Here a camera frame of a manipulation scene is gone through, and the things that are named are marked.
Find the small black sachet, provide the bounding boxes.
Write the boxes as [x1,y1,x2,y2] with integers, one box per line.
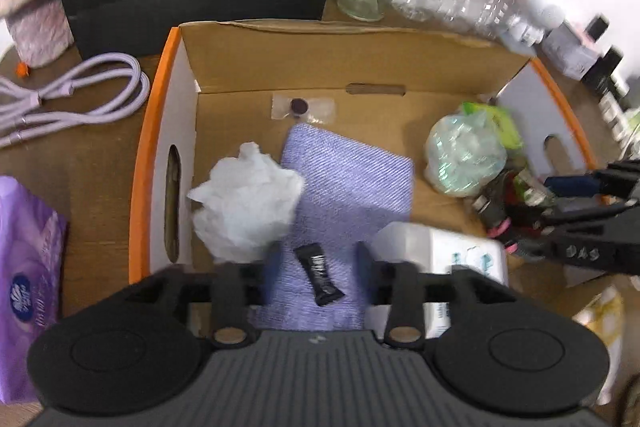
[294,243,345,307]

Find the crumpled white tissue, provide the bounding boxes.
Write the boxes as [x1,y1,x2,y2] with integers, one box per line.
[188,142,305,263]

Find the purple cloth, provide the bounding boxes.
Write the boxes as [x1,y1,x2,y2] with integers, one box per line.
[250,124,413,331]

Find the green white plastic bag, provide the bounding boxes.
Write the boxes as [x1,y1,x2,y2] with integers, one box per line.
[424,102,523,198]

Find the black bottles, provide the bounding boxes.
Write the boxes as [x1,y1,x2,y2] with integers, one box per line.
[580,46,631,142]

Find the orange cardboard box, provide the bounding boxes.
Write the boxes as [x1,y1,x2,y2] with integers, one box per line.
[128,20,598,282]

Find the small tin box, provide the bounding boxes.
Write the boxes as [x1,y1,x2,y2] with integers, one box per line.
[540,22,600,80]

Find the clear packet with button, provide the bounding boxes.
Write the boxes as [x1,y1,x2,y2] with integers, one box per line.
[270,94,336,124]

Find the purple tissue pack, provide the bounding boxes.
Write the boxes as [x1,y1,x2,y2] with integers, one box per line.
[0,176,67,404]

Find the white robot figurine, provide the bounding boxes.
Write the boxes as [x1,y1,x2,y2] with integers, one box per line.
[504,0,564,46]

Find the lilac coiled cable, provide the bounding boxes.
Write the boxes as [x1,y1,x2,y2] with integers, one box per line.
[0,52,151,151]

